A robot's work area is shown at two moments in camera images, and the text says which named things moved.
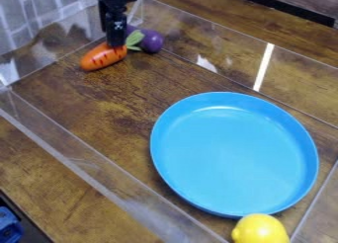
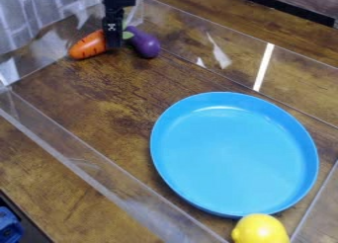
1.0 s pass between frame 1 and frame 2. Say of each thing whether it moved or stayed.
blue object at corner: stayed
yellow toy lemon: stayed
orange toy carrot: moved
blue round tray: stayed
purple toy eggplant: moved
